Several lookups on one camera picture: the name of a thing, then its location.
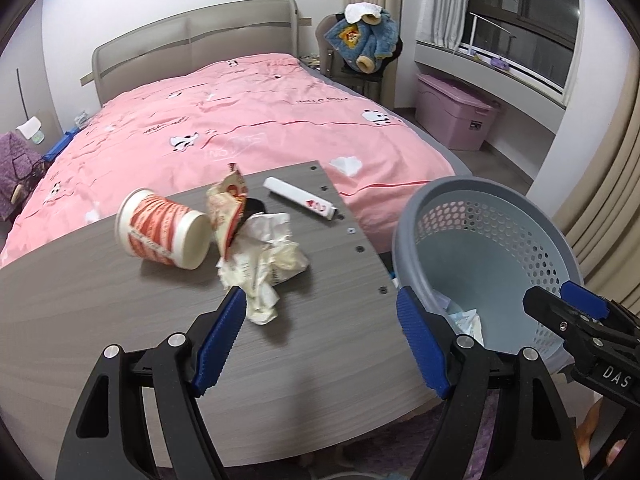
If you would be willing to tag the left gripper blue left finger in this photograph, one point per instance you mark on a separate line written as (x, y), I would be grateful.
(214, 335)

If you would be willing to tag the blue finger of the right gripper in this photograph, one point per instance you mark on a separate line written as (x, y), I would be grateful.
(584, 301)
(555, 312)

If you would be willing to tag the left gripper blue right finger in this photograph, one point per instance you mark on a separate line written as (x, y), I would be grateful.
(419, 327)

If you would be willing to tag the red white paper cup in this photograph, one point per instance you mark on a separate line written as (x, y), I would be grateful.
(151, 227)

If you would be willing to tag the blue wet wipes packet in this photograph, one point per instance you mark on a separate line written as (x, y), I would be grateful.
(468, 321)

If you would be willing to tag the grey plastic trash basket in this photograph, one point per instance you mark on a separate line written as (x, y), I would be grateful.
(470, 244)

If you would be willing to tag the crumpled white paper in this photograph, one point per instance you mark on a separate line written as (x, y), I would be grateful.
(262, 256)

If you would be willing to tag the beige curtain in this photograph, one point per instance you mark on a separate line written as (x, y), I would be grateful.
(600, 218)

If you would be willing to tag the red beige snack wrapper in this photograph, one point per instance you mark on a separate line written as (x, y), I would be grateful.
(225, 202)

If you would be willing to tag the white red small box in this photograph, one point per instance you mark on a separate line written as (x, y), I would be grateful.
(300, 197)

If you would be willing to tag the pink cartoon duvet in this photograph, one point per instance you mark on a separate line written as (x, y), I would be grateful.
(259, 112)

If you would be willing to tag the pink plastic storage box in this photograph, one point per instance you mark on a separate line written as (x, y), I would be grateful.
(453, 113)

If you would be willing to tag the blue object beside bed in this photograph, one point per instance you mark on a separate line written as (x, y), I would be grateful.
(61, 145)

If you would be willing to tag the purple garment on chair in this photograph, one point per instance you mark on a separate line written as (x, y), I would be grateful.
(21, 170)

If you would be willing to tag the grey chair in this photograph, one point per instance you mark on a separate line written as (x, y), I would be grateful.
(378, 87)

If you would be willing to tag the grey upholstered headboard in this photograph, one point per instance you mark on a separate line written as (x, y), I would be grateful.
(185, 42)

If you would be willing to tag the blue plush jacket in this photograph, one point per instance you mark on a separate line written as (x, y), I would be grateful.
(366, 45)

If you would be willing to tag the white cloth on jacket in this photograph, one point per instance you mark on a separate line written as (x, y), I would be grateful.
(369, 13)

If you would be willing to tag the white sheer curtain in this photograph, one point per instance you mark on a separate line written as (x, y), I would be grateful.
(441, 23)

